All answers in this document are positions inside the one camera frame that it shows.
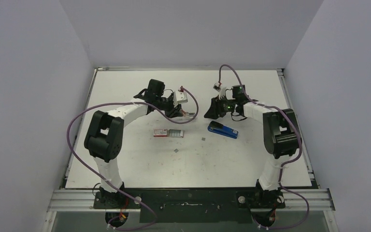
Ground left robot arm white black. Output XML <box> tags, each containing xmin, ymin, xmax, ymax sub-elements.
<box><xmin>84</xmin><ymin>79</ymin><xmax>187</xmax><ymax>208</ymax></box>

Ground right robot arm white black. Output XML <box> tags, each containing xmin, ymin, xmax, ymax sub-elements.
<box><xmin>204</xmin><ymin>84</ymin><xmax>302</xmax><ymax>207</ymax></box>

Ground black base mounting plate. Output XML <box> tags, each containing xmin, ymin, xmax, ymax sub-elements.
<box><xmin>93</xmin><ymin>187</ymin><xmax>285</xmax><ymax>223</ymax></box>

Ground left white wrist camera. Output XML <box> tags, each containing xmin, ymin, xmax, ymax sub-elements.
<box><xmin>173</xmin><ymin>90</ymin><xmax>188</xmax><ymax>107</ymax></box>

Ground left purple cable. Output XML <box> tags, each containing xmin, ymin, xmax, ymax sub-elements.
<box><xmin>66</xmin><ymin>86</ymin><xmax>200</xmax><ymax>232</ymax></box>

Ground aluminium frame rail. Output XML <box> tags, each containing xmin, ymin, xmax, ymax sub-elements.
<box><xmin>48</xmin><ymin>189</ymin><xmax>336</xmax><ymax>212</ymax></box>

